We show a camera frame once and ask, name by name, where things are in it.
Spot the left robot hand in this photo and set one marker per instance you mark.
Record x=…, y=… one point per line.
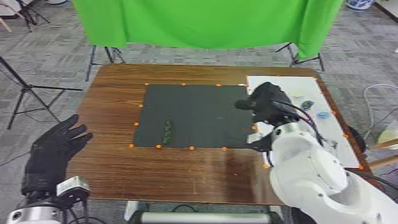
x=50, y=156

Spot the blue flower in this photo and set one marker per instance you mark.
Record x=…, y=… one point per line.
x=323, y=115

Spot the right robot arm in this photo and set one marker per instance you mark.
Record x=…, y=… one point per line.
x=307, y=173

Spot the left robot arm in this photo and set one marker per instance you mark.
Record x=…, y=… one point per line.
x=34, y=215

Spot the black tripod stand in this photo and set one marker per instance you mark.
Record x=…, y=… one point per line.
x=23, y=87

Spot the green sprig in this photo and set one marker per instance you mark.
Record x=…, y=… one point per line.
x=167, y=131

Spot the dark mat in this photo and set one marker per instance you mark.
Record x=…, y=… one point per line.
x=195, y=113

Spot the black backdrop stand leg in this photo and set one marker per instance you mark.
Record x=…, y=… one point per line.
x=92, y=61
x=293, y=53

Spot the pale grey bar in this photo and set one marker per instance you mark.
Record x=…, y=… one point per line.
x=204, y=218

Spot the white flower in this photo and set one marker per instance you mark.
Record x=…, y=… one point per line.
x=297, y=92

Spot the teal flower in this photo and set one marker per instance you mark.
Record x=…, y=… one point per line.
x=307, y=105

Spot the white sheet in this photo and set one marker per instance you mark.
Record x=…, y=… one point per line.
x=330, y=140

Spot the blue and white vase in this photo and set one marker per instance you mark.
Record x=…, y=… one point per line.
x=359, y=4

